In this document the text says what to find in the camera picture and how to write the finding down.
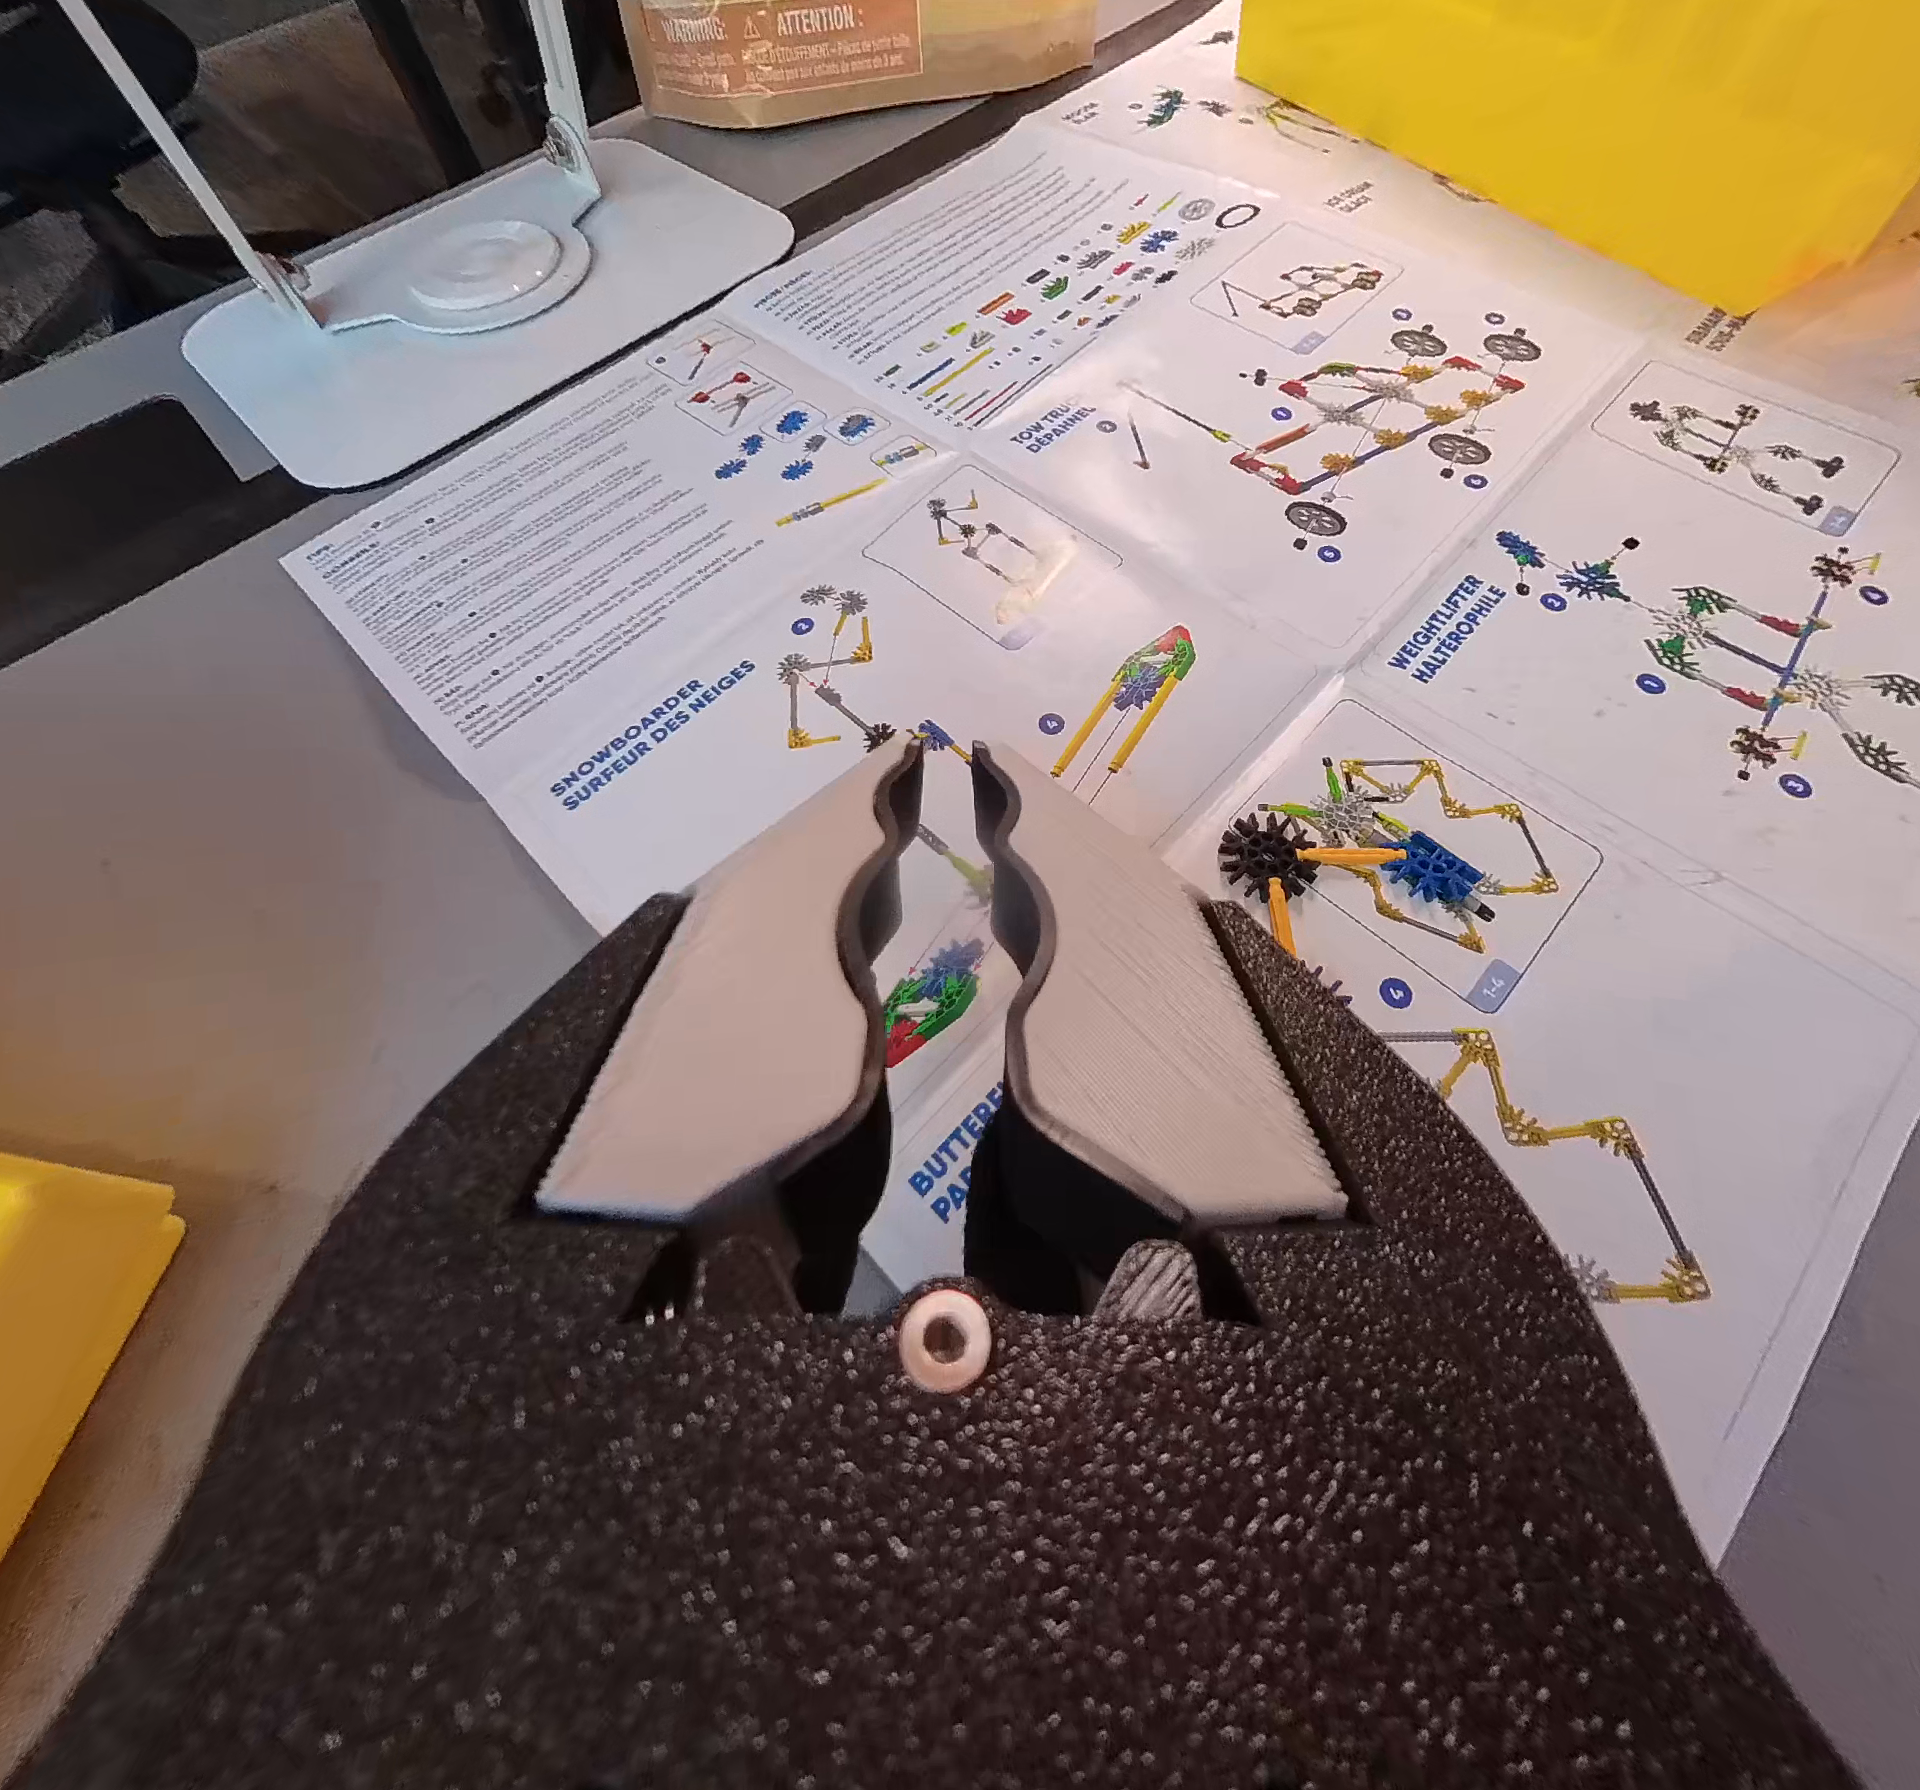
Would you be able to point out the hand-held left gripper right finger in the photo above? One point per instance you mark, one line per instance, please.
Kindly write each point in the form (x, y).
(1176, 1071)

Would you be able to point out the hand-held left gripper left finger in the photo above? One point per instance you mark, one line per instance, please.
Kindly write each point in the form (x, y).
(706, 1071)

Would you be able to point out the black plastic connector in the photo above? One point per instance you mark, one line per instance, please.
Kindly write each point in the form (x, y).
(1265, 852)

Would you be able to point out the yellow plastic bin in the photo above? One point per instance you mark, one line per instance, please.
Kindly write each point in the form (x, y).
(1561, 82)
(77, 1311)

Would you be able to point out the white instruction sheet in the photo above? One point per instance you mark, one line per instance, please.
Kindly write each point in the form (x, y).
(542, 590)

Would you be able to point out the toy set cardboard box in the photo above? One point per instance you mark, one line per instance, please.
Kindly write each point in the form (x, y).
(842, 21)

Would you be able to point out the black office chair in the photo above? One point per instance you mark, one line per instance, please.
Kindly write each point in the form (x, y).
(77, 96)

